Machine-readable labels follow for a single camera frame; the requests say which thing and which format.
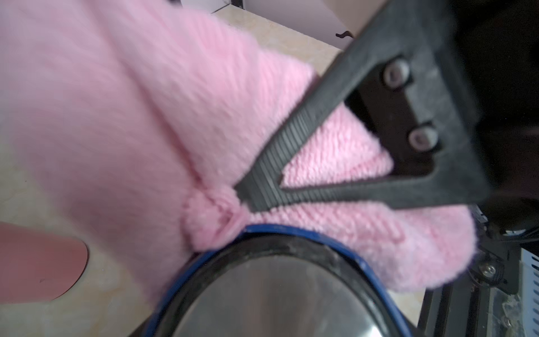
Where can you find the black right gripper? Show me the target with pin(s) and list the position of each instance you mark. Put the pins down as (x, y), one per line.
(451, 88)

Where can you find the blue thermos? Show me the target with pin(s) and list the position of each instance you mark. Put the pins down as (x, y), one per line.
(275, 280)

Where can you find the pink towel cloth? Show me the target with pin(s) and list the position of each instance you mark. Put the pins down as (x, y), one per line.
(138, 118)

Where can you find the pink thermos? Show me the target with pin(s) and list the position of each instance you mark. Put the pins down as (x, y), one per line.
(37, 266)

